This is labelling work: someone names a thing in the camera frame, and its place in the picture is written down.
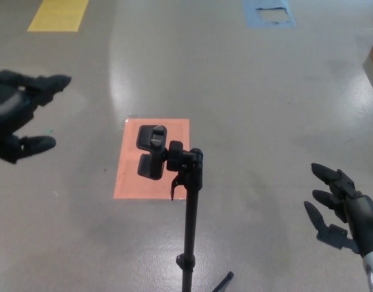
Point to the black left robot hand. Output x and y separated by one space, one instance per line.
6 103

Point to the yellow floor marking rectangle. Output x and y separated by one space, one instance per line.
58 13

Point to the blue torn floor marking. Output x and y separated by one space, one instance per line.
251 16

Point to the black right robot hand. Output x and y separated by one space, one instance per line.
365 225

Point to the black phone stand tripod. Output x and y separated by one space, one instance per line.
191 210

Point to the orange floor marking rectangle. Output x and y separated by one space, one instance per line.
128 179

